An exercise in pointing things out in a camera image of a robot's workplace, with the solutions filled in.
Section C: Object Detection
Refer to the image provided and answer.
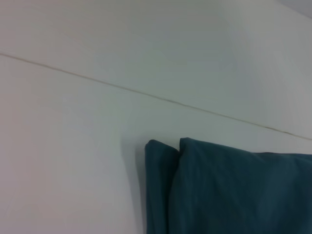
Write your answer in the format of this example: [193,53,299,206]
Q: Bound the teal t-shirt with FREE print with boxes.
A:
[144,137,312,234]

